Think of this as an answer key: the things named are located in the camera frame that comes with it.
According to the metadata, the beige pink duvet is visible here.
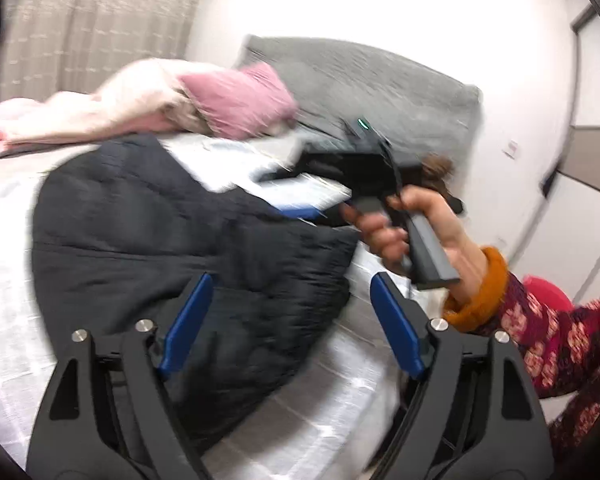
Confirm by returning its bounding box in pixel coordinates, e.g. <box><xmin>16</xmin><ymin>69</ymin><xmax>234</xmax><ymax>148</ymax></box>
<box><xmin>0</xmin><ymin>58</ymin><xmax>221</xmax><ymax>157</ymax></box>

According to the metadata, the pink velvet pillow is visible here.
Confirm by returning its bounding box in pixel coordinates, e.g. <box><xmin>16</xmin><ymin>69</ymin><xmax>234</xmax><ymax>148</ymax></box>
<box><xmin>178</xmin><ymin>62</ymin><xmax>298</xmax><ymax>141</ymax></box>

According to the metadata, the black quilted puffer jacket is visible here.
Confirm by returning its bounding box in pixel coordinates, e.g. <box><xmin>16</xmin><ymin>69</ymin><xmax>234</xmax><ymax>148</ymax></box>
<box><xmin>31</xmin><ymin>134</ymin><xmax>358</xmax><ymax>452</ymax></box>

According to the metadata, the white wardrobe door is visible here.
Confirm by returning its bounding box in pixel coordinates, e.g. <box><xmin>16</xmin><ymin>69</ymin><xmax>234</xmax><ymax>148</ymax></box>
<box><xmin>510</xmin><ymin>6</ymin><xmax>600</xmax><ymax>304</ymax></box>

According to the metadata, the grey checked bed blanket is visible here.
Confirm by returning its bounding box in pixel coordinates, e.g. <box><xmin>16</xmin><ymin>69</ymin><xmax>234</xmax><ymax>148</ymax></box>
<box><xmin>0</xmin><ymin>129</ymin><xmax>432</xmax><ymax>480</ymax></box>

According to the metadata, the red object on floor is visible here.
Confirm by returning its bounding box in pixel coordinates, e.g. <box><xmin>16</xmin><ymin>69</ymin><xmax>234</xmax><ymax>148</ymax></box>
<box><xmin>522</xmin><ymin>275</ymin><xmax>574</xmax><ymax>312</ymax></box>

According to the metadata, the right forearm floral sleeve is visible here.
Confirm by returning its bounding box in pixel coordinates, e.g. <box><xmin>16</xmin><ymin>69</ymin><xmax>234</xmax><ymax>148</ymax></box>
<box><xmin>443</xmin><ymin>247</ymin><xmax>600</xmax><ymax>454</ymax></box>

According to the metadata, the grey dotted curtain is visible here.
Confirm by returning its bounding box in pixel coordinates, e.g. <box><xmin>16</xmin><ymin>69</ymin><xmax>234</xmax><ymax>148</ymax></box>
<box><xmin>0</xmin><ymin>0</ymin><xmax>199</xmax><ymax>102</ymax></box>

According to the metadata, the grey quilted headboard cushion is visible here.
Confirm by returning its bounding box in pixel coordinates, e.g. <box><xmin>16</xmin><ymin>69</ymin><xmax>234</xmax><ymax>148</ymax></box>
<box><xmin>238</xmin><ymin>36</ymin><xmax>481</xmax><ymax>169</ymax></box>

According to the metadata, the person's right hand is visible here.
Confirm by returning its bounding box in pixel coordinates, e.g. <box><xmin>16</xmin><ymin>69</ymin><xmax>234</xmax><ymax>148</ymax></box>
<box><xmin>341</xmin><ymin>185</ymin><xmax>488</xmax><ymax>304</ymax></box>

